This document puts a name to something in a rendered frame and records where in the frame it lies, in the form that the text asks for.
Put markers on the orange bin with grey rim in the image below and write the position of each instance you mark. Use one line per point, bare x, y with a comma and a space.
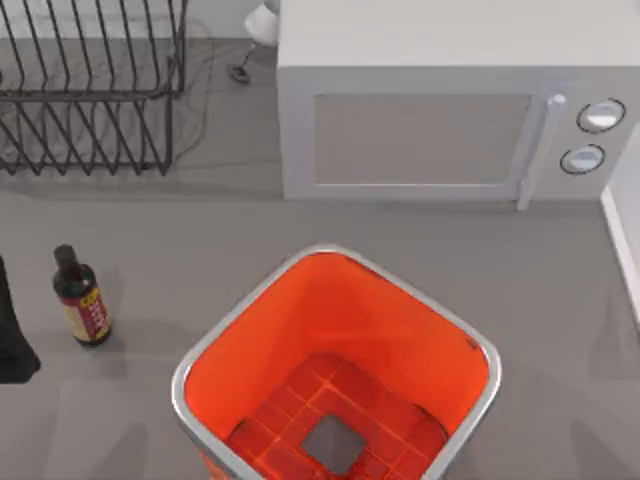
345, 320

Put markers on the microwave oven door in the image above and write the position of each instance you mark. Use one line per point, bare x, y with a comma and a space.
420, 140

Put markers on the pale microwave oven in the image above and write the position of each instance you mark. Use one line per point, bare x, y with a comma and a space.
400, 50

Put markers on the white desk lamp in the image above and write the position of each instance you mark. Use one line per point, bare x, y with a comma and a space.
261, 24

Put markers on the dark brown bottle red label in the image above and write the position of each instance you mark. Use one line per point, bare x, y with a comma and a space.
82, 306

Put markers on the small microwave knob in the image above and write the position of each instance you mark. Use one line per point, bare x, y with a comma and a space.
582, 159

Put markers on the large microwave knob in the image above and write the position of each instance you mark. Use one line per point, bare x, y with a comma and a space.
600, 115

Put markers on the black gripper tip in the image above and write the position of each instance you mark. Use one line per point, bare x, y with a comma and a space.
9, 330

